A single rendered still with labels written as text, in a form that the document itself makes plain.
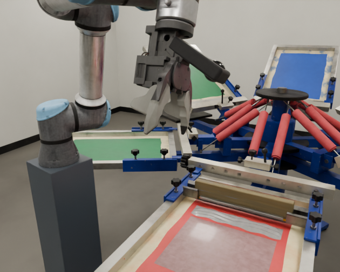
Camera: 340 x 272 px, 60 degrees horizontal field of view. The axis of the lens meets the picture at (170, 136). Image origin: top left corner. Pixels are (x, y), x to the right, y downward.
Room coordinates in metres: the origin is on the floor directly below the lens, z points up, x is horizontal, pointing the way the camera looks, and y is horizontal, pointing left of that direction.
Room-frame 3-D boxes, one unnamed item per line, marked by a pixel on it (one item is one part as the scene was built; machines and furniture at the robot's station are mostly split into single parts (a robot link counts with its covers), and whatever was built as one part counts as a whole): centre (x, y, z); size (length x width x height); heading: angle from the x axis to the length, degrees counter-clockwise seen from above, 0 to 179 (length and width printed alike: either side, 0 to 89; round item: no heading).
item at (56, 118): (1.07, 0.43, 1.37); 0.13 x 0.12 x 0.14; 123
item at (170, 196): (1.23, -0.06, 0.98); 0.30 x 0.05 x 0.07; 152
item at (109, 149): (1.79, 0.21, 1.05); 1.08 x 0.61 x 0.23; 92
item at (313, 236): (0.97, -0.56, 0.98); 0.30 x 0.05 x 0.07; 152
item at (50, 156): (1.06, 0.43, 1.25); 0.15 x 0.15 x 0.10
